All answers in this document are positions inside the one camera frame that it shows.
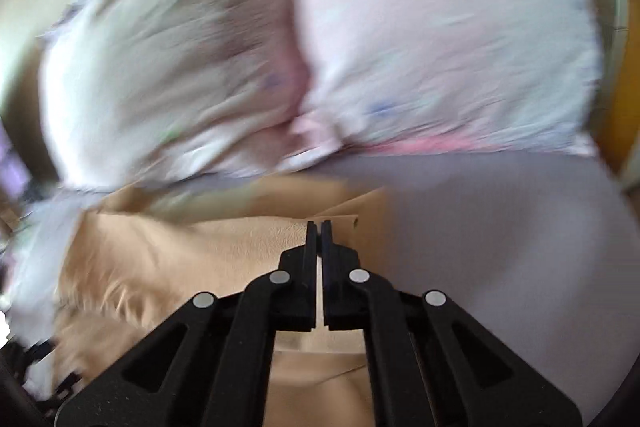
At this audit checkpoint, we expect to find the wooden headboard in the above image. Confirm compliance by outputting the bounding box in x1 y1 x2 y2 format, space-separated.
590 0 639 188

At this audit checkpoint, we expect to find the tan small garment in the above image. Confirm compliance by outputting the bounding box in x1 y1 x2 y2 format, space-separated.
52 176 390 426

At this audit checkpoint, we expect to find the pink floral pillow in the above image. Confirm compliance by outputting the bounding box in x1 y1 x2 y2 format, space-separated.
295 0 603 155

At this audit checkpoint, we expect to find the white tree-print pillow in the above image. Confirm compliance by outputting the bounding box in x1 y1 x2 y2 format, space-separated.
39 0 308 190

